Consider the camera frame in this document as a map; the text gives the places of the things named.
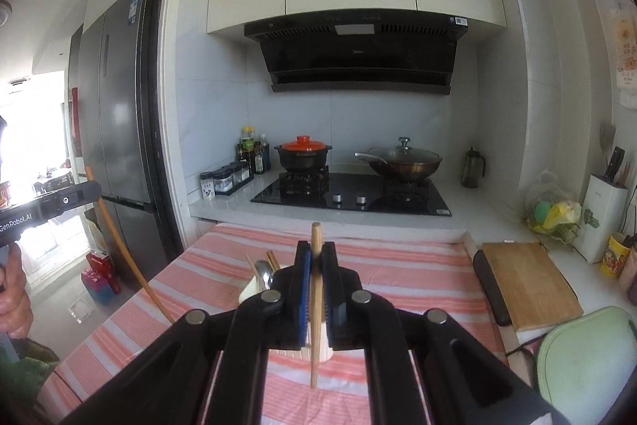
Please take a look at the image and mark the green plastic cutting board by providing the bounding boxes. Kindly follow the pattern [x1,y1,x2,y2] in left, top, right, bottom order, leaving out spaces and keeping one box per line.
[535,306,636,424]

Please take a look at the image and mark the spice jar rack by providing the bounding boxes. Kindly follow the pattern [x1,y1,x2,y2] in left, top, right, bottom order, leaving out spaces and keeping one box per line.
[199,161,254,200]

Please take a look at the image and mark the black tray edge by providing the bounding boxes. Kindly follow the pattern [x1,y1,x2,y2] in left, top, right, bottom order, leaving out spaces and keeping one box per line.
[472,249,512,327]

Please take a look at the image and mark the black pot red lid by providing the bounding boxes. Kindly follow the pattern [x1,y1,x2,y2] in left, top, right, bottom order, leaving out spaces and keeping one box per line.
[276,135,332,174]

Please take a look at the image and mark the white knife block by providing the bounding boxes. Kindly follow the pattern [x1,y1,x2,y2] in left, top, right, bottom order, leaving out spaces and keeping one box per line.
[574,175,627,263]

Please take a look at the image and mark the pink striped tablecloth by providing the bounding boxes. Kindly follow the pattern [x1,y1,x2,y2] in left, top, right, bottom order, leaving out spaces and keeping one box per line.
[37,222,514,425]

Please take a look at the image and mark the grey refrigerator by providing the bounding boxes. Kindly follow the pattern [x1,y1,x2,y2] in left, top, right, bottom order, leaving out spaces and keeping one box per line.
[76,0,168,280]

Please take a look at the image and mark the metal spoon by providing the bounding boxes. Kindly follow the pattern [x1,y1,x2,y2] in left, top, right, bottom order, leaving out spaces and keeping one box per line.
[254,260,274,290]

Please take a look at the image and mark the person's left hand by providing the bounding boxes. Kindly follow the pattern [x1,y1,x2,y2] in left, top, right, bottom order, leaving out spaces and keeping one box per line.
[0,244,33,339]

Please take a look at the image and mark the bag of fruit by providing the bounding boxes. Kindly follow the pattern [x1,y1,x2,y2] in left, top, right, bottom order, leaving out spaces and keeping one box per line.
[525,169,582,246]

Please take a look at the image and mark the dark glass kettle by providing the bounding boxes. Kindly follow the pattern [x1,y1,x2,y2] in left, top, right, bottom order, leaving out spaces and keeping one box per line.
[461,148,486,189]

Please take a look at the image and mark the wooden cutting board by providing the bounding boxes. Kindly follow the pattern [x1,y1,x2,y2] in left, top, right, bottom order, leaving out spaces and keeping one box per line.
[482,242,584,332]

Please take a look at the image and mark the cream utensil holder box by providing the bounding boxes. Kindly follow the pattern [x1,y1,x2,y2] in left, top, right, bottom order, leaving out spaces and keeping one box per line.
[238,274,312,361]

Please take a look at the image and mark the yellow printed cup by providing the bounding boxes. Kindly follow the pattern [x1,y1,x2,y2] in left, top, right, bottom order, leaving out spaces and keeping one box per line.
[600,232,631,278]

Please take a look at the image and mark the hanging wall calendar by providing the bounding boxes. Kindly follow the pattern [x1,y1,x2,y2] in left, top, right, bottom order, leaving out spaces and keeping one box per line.
[612,6,637,94]

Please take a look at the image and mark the black gas stove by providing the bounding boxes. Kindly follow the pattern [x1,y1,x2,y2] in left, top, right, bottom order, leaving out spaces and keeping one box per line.
[252,169,452,217]

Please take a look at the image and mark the black range hood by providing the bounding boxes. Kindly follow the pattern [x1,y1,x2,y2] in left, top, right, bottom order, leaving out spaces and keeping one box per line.
[244,9,469,95]

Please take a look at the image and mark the sauce bottles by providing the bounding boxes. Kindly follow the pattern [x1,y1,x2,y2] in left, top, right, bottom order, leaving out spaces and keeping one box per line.
[235,126,271,175]

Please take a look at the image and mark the wok with glass lid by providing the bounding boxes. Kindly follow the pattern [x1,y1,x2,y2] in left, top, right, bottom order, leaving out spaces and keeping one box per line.
[354,137,443,183]

